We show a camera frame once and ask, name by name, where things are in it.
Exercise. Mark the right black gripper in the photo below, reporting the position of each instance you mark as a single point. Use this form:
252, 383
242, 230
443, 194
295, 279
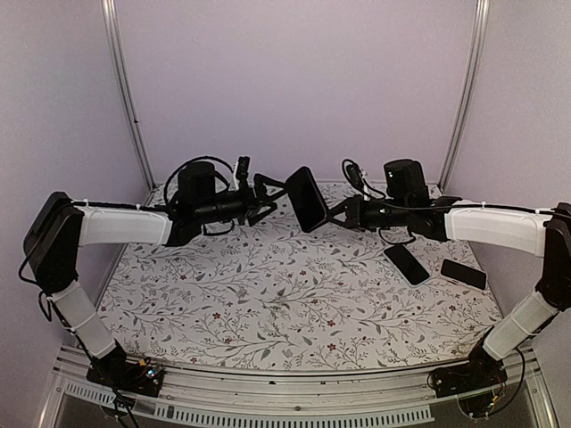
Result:
355, 215

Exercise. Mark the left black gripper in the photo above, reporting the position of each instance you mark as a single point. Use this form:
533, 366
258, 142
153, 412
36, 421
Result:
252, 203

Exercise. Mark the black phone case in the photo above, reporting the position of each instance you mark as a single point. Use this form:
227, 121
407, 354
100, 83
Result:
306, 199

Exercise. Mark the phone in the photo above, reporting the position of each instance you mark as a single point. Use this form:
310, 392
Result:
409, 267

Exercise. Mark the black smartphone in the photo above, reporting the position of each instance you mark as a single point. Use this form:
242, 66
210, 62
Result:
464, 274

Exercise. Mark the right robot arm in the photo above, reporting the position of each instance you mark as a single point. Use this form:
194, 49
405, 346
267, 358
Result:
543, 233

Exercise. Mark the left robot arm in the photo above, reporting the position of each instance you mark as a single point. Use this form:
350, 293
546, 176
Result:
203, 196

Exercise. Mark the floral patterned table mat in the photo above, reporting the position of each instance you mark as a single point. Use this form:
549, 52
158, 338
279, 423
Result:
272, 297

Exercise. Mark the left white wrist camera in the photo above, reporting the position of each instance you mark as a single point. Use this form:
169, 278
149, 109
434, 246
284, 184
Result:
241, 173

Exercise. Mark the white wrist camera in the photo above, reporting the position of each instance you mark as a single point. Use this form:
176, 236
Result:
241, 173
354, 176

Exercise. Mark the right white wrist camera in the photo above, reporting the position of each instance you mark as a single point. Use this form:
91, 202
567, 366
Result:
354, 176

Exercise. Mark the right aluminium frame post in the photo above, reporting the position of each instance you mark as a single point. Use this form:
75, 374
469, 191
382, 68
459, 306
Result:
475, 54

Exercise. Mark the aluminium frame post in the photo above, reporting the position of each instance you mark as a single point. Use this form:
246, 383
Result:
475, 54
112, 29

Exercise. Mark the front aluminium rail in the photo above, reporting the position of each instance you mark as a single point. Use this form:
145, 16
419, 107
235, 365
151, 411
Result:
209, 396

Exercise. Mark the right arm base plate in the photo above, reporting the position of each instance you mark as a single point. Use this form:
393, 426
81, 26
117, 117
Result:
477, 389

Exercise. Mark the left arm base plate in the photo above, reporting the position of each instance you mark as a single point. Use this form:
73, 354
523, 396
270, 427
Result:
141, 377

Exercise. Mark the left aluminium frame post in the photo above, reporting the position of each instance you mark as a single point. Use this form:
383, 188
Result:
112, 29

